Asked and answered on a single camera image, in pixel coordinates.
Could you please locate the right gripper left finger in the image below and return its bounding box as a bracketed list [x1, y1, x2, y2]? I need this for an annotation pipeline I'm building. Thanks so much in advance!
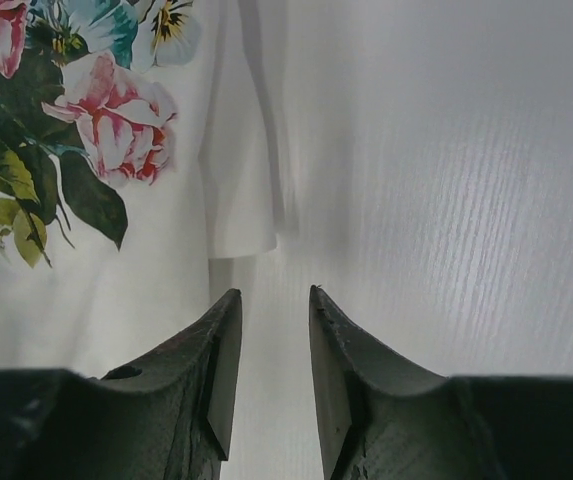
[0, 289, 242, 479]

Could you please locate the white floral print t-shirt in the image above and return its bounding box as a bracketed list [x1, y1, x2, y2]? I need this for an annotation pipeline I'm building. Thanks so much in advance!
[0, 0, 276, 376]

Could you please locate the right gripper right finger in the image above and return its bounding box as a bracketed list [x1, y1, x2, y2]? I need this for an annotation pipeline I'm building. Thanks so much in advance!
[309, 286, 573, 479]

